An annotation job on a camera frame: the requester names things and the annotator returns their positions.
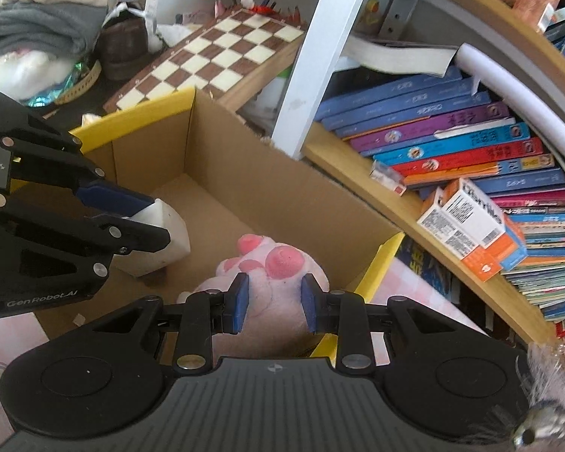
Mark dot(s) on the pink plush toy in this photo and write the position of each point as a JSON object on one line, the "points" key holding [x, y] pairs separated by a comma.
{"points": [[273, 263]]}

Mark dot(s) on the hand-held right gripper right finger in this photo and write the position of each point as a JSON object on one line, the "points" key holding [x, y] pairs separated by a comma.
{"points": [[309, 303]]}

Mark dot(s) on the grey file holder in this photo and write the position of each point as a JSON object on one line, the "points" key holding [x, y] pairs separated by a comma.
{"points": [[391, 14]]}

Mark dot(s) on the white crumpled tissue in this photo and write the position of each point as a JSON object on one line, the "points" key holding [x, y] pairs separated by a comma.
{"points": [[92, 118]]}

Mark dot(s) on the silver metal bell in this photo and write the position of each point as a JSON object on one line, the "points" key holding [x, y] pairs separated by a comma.
{"points": [[541, 426]]}

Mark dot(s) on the row of colourful books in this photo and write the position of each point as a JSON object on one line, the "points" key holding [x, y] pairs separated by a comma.
{"points": [[428, 117]]}

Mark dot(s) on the white shelf unit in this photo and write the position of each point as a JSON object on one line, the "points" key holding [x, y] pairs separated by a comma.
{"points": [[320, 56]]}

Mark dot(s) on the pink checked desk mat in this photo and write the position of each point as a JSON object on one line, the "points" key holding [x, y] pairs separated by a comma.
{"points": [[4, 343]]}

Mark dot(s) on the iridescent plastic bag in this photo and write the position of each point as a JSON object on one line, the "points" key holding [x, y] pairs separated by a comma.
{"points": [[14, 73]]}

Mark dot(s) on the wooden chessboard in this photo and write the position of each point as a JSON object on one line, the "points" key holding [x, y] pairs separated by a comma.
{"points": [[216, 52]]}

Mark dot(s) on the white block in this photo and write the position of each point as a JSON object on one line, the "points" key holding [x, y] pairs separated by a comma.
{"points": [[169, 240]]}

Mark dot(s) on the brown shoe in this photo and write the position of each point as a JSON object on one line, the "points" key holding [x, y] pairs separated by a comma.
{"points": [[122, 47]]}

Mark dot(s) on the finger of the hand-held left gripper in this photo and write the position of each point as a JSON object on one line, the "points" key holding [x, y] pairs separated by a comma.
{"points": [[136, 238], [115, 199]]}

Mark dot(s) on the wooden bookshelf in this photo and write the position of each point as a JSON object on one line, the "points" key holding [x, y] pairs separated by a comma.
{"points": [[358, 169]]}

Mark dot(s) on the pink fuzzy cloth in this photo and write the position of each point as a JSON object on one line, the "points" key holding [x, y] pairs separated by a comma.
{"points": [[555, 376]]}

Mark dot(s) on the small red white figurine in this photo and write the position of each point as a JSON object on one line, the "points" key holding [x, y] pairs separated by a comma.
{"points": [[256, 4]]}

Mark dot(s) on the grey cloth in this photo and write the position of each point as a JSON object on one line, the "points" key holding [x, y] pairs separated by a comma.
{"points": [[37, 28]]}

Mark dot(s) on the small red white box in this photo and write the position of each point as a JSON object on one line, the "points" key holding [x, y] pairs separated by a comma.
{"points": [[386, 176]]}

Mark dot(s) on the dark blue printed book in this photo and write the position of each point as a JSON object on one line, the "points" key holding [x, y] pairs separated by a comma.
{"points": [[423, 263]]}

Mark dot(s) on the white blue orange carton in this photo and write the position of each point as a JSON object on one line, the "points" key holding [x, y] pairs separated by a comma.
{"points": [[475, 212]]}

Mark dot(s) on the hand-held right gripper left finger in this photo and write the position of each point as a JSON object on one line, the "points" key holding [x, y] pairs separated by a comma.
{"points": [[239, 303]]}

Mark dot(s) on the yellow cardboard box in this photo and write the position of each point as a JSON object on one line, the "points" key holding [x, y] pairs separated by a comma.
{"points": [[263, 188]]}

